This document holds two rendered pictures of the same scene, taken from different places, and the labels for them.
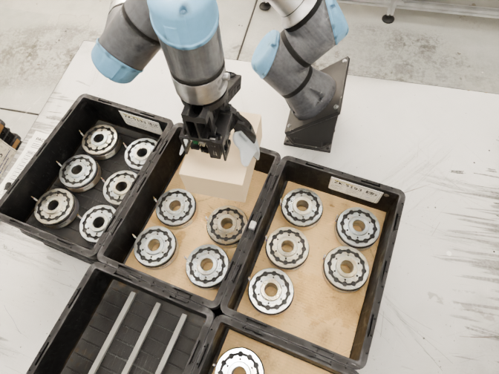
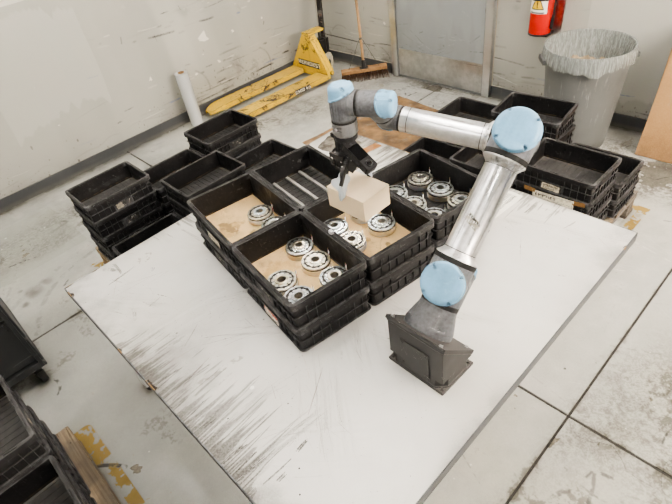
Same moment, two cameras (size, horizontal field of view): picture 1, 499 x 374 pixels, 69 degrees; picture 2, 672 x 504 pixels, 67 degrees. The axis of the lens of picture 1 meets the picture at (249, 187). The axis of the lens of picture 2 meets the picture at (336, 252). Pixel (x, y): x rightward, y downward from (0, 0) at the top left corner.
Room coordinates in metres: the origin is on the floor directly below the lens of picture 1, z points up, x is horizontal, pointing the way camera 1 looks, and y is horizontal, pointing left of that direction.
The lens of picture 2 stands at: (1.03, -1.17, 2.02)
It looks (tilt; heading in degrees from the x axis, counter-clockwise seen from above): 40 degrees down; 122
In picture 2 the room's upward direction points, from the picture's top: 10 degrees counter-clockwise
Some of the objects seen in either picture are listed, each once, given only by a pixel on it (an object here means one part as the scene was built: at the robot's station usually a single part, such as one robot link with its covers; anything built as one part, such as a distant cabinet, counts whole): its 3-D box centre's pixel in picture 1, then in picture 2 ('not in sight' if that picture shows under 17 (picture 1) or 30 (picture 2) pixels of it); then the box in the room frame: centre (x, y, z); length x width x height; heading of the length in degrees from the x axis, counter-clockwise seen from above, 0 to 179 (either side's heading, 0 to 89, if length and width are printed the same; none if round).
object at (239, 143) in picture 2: not in sight; (229, 156); (-1.14, 1.17, 0.37); 0.40 x 0.30 x 0.45; 71
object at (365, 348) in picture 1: (317, 249); (296, 256); (0.23, -0.13, 0.92); 0.40 x 0.30 x 0.02; 152
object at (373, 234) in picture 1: (358, 226); (298, 296); (0.29, -0.25, 0.86); 0.10 x 0.10 x 0.01
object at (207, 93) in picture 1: (202, 77); (344, 127); (0.37, 0.05, 1.32); 0.08 x 0.08 x 0.05
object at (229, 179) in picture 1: (223, 153); (358, 195); (0.40, 0.04, 1.08); 0.16 x 0.12 x 0.07; 161
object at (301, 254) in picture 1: (287, 246); (315, 260); (0.26, -0.07, 0.86); 0.10 x 0.10 x 0.01
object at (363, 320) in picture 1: (315, 255); (299, 267); (0.23, -0.13, 0.87); 0.40 x 0.30 x 0.11; 152
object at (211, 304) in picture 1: (194, 205); (366, 217); (0.37, 0.13, 0.92); 0.40 x 0.30 x 0.02; 152
